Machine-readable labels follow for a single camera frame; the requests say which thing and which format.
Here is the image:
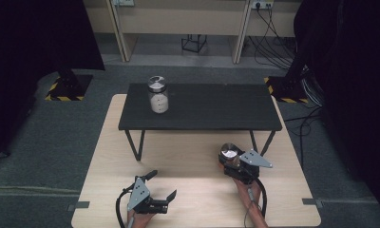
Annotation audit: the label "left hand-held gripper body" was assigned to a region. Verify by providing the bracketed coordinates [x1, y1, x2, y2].
[126, 177, 170, 215]

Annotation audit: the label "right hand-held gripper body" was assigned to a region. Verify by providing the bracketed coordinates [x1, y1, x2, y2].
[222, 149, 274, 185]

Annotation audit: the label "red jar with silver lid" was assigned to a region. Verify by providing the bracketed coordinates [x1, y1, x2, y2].
[218, 142, 243, 171]

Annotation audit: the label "black raised shelf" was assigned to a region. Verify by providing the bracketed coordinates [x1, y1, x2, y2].
[118, 83, 283, 162]

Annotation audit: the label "white jar with silver lid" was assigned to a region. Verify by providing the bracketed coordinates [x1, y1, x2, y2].
[146, 75, 170, 115]

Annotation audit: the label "person's left hand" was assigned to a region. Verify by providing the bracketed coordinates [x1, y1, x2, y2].
[126, 208, 158, 228]

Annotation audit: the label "person's right hand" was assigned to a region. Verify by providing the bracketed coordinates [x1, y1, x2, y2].
[232, 177, 264, 207]

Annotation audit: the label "grey tape strip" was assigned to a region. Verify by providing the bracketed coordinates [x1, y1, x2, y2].
[66, 200, 91, 212]
[301, 198, 323, 209]

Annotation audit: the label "black stand base striped tape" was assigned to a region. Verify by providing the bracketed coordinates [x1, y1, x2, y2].
[263, 75, 310, 105]
[44, 69, 94, 103]

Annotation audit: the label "dark curtain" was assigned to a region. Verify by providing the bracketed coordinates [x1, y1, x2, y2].
[0, 0, 106, 164]
[286, 0, 380, 219]

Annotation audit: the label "beige desk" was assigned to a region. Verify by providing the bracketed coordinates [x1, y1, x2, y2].
[83, 0, 304, 65]

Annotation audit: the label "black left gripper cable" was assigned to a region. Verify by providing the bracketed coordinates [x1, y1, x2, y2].
[114, 187, 138, 228]

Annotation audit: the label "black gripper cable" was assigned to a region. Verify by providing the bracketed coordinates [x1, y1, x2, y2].
[114, 187, 138, 228]
[255, 178, 269, 220]

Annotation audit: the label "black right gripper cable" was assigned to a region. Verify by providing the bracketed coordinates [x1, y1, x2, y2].
[255, 178, 269, 220]

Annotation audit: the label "black floor cables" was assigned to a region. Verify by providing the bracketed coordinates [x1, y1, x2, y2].
[247, 5, 325, 165]

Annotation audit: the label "black wire rack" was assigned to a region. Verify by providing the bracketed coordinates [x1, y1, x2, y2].
[180, 33, 209, 54]

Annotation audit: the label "white wall socket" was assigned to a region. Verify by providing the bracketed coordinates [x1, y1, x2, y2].
[250, 0, 276, 10]
[112, 0, 136, 8]

